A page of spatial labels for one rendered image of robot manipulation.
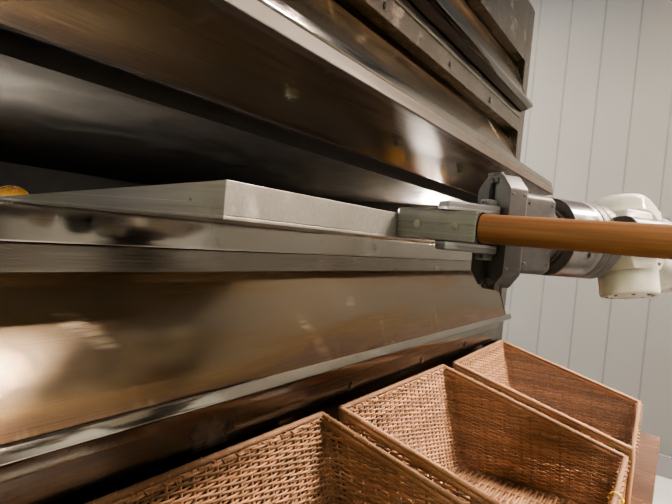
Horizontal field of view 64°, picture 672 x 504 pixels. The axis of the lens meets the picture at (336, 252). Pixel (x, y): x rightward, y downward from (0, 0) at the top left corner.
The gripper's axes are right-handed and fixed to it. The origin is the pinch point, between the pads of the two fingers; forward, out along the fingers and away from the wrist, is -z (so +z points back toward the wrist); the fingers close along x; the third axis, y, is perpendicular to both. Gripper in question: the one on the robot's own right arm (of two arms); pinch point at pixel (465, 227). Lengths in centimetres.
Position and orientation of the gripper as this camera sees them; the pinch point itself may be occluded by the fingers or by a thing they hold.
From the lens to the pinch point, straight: 58.9
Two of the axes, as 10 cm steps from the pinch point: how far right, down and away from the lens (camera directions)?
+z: 9.3, 0.8, 3.7
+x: -0.9, 10.0, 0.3
